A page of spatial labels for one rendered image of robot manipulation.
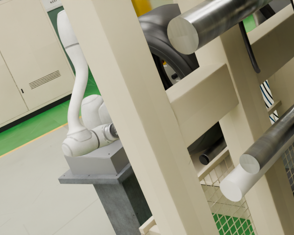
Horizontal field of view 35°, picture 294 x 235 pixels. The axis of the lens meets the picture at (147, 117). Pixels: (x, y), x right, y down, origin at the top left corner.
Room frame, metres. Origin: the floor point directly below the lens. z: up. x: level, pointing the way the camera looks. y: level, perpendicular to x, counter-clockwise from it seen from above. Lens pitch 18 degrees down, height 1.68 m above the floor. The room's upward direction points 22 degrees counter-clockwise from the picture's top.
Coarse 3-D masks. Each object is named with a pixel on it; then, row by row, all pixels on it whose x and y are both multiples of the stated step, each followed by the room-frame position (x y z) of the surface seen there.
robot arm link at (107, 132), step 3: (111, 123) 2.19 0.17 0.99; (105, 126) 2.19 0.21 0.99; (108, 126) 2.16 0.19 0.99; (111, 126) 2.16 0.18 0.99; (105, 129) 2.17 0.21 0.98; (108, 129) 2.15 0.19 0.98; (105, 132) 2.17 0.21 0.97; (108, 132) 2.15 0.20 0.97; (111, 132) 2.14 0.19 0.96; (105, 135) 2.17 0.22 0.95; (108, 135) 2.15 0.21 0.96; (111, 135) 2.14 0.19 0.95; (108, 138) 2.16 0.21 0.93; (111, 138) 2.15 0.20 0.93; (114, 138) 2.14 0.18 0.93; (117, 138) 2.14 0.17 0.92
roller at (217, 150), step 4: (220, 140) 1.68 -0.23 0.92; (224, 140) 1.68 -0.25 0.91; (216, 144) 1.66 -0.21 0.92; (220, 144) 1.66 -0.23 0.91; (224, 144) 1.67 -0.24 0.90; (208, 148) 1.65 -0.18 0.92; (212, 148) 1.64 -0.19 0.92; (216, 148) 1.64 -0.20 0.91; (220, 148) 1.65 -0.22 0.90; (224, 148) 1.67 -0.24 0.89; (204, 152) 1.63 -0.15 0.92; (208, 152) 1.62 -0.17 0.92; (212, 152) 1.62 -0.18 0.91; (216, 152) 1.63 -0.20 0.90; (200, 156) 1.62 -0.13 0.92; (204, 156) 1.61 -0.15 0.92; (208, 156) 1.61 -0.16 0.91; (212, 156) 1.61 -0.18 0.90; (200, 160) 1.62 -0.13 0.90; (204, 160) 1.61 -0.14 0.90; (208, 160) 1.60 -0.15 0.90; (204, 164) 1.61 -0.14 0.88
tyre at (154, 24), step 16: (144, 16) 1.75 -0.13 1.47; (160, 16) 1.70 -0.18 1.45; (176, 16) 1.69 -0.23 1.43; (144, 32) 1.66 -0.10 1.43; (160, 32) 1.62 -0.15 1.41; (160, 48) 1.61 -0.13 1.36; (160, 64) 2.05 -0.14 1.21; (176, 64) 1.57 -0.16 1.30; (192, 64) 1.54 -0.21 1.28; (192, 144) 1.62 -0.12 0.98; (208, 144) 1.61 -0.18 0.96
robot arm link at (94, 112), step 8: (88, 96) 2.70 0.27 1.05; (96, 96) 2.65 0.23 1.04; (88, 104) 2.60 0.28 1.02; (96, 104) 2.60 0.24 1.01; (104, 104) 2.61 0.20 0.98; (88, 112) 2.59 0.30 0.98; (96, 112) 2.59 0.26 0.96; (104, 112) 2.59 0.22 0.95; (88, 120) 2.60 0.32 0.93; (96, 120) 2.59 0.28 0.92; (104, 120) 2.59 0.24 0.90; (88, 128) 2.61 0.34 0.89
